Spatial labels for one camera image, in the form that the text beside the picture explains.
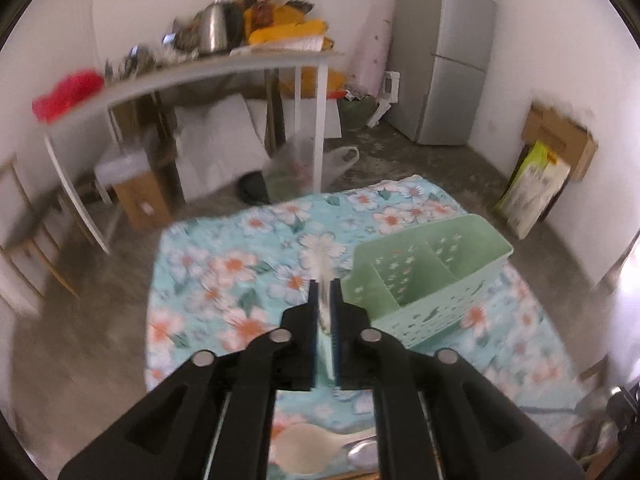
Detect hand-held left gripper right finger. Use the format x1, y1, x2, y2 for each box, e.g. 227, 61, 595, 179
331, 278, 587, 480

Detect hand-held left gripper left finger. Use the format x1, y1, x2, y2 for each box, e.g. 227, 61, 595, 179
59, 279, 321, 480

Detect green perforated utensil holder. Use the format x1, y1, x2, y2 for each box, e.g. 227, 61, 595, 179
345, 213, 515, 352

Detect cream rice paddle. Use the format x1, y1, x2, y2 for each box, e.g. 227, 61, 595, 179
270, 422, 377, 476

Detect metal spoon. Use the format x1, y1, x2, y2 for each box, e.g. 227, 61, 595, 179
346, 435, 379, 472

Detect floral blue tablecloth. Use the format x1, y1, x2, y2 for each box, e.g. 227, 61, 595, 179
144, 175, 608, 480

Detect clear plastic bag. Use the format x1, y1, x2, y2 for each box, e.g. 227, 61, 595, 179
265, 137, 361, 201

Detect white pillow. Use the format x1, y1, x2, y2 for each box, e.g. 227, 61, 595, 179
175, 95, 271, 191

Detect brown cardboard box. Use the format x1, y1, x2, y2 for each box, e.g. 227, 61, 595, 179
112, 170, 173, 231

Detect green basin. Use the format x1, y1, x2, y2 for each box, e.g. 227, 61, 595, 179
339, 95, 379, 133

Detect yellow-green printed sack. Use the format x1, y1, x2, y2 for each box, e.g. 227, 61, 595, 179
495, 141, 571, 240

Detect orange-yellow bag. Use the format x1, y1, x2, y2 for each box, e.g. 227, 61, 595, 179
280, 67, 347, 98

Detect white plastic stool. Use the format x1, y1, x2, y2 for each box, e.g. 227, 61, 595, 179
367, 71, 401, 128

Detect white wrapped box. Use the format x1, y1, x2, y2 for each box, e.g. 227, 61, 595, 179
95, 152, 151, 186

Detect pink rolled mat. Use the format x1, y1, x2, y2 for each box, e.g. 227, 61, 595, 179
348, 5, 393, 96

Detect white notebook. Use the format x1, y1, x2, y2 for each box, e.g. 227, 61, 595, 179
250, 35, 323, 53

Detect white-legged grey-top table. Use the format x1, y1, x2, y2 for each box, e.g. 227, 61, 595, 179
42, 50, 346, 256

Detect grey refrigerator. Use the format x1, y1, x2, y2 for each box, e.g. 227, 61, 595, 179
385, 0, 500, 147

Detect open cardboard box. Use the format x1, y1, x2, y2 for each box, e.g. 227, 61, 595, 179
521, 102, 598, 181

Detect yellow bag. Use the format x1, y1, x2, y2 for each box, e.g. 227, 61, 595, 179
247, 19, 333, 51

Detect wooden chair with dark seat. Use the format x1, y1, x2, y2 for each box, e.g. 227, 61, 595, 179
0, 155, 81, 306

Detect steel electric kettle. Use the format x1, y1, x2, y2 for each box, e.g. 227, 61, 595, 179
197, 0, 236, 56

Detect dark crumpled bags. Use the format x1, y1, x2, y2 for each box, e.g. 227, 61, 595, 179
105, 20, 201, 81

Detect red plastic bag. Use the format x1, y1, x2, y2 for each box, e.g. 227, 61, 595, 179
31, 70, 105, 123

